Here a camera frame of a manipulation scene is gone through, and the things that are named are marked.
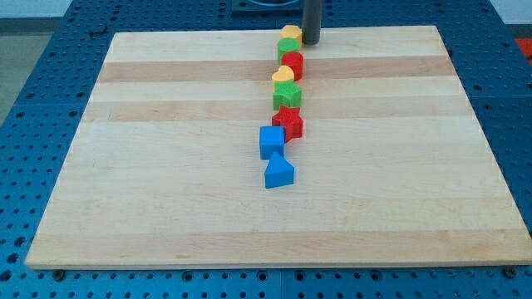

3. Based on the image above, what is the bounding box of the blue cube block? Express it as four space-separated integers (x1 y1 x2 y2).
259 126 285 160

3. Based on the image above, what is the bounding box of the red star block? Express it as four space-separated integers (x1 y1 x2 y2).
271 105 303 143

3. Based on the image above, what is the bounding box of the green star block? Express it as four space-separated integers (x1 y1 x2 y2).
273 81 303 110

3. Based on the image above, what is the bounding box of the blue triangle block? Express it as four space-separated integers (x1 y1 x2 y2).
264 153 295 189

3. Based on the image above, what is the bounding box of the yellow heart block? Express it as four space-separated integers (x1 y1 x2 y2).
271 65 294 90

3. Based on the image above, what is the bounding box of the red cylinder block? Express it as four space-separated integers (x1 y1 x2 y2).
281 51 304 81

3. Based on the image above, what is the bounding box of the wooden board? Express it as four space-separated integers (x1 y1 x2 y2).
24 25 532 271

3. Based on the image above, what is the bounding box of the green cylinder block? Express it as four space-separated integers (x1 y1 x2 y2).
277 37 300 62

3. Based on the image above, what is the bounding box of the yellow hexagon block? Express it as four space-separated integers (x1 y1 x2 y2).
279 25 303 45

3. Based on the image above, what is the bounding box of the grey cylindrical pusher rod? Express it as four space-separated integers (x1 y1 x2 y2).
302 0 323 46

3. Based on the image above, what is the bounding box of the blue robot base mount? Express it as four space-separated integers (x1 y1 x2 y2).
228 0 303 16

